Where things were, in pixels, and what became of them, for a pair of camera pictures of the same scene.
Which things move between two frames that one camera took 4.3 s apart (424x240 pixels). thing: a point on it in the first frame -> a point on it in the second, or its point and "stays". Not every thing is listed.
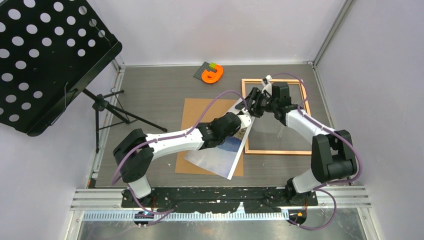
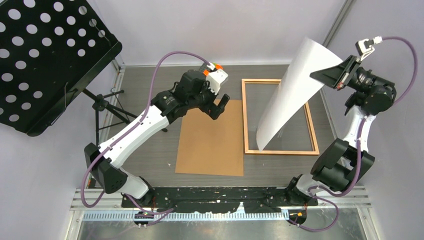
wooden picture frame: (247, 152) stays
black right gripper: (255, 95) -> (341, 75)
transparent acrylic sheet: (267, 134) stays
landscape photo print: (222, 160) -> (294, 89)
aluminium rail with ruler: (108, 204) stays
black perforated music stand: (50, 51) stays
